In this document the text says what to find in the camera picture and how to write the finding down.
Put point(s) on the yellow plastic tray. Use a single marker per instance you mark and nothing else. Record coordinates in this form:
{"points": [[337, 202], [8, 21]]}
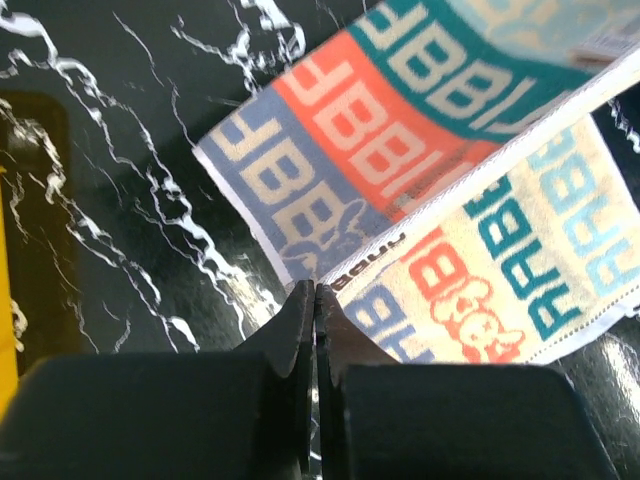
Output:
{"points": [[8, 362]]}

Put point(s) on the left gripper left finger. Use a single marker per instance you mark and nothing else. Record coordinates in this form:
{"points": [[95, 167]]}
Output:
{"points": [[238, 414]]}

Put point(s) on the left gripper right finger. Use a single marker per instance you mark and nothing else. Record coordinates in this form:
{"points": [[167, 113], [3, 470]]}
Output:
{"points": [[380, 419]]}

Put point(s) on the white red printed towel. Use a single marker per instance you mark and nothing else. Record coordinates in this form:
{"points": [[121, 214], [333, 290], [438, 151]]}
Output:
{"points": [[438, 165]]}

